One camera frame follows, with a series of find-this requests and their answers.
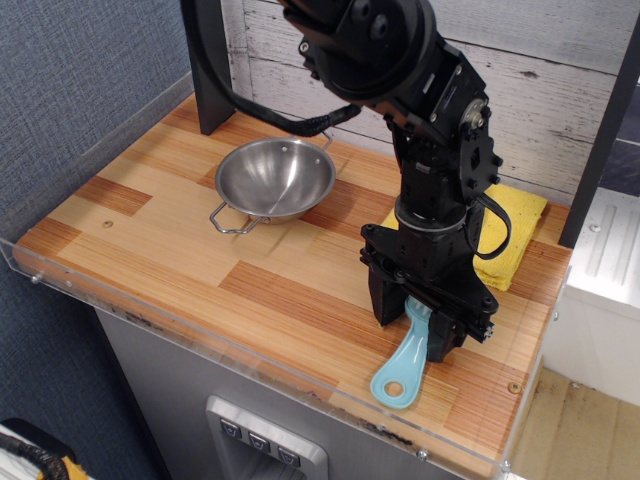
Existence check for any light blue dish brush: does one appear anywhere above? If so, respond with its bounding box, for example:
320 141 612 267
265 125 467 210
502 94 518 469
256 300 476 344
370 296 432 410

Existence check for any silver dispenser button panel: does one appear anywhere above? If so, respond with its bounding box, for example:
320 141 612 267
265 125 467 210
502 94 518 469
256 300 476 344
206 395 329 479

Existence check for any grey toy fridge cabinet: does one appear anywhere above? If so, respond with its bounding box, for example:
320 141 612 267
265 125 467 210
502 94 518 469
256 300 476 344
98 311 456 479

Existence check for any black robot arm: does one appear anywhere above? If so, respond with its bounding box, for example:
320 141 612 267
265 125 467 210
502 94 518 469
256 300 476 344
284 1 506 363

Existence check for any small steel pan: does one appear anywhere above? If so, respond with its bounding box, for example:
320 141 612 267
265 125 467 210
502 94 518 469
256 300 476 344
210 135 336 235

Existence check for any black right frame post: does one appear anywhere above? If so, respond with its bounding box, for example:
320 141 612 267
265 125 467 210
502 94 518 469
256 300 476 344
557 0 640 249

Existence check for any black left frame post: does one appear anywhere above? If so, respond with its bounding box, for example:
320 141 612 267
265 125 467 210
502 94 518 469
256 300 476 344
180 1 235 135

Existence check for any yellow object at corner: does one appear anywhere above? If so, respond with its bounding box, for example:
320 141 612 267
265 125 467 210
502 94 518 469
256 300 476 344
63 457 91 480

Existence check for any black frame post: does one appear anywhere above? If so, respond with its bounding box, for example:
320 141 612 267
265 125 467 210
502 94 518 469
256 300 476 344
180 1 235 135
557 0 640 249

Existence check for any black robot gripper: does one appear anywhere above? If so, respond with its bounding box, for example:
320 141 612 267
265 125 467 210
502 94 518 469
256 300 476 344
361 224 499 363

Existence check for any folded yellow cloth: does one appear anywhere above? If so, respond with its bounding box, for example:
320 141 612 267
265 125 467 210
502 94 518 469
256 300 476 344
380 183 550 293

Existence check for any white ridged counter unit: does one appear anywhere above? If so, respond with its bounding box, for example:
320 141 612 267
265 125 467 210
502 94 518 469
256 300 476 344
542 188 639 405

